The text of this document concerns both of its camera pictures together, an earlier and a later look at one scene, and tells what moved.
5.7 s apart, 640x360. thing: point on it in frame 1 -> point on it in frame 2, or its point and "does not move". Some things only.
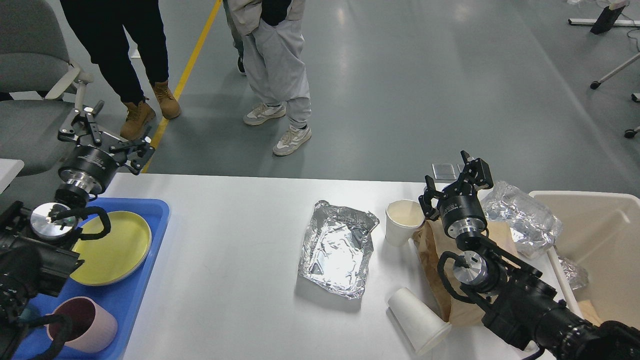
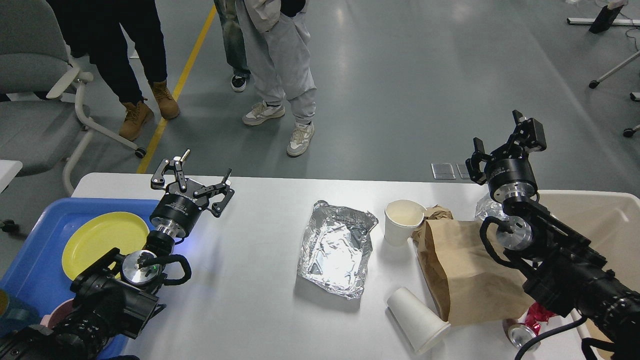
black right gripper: (462, 214) -> (511, 177)
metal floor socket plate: (443, 171) does not move
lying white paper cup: (422, 326) does not move
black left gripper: (92, 169) -> (176, 214)
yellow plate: (116, 254) does not move
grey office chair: (34, 57) does not move
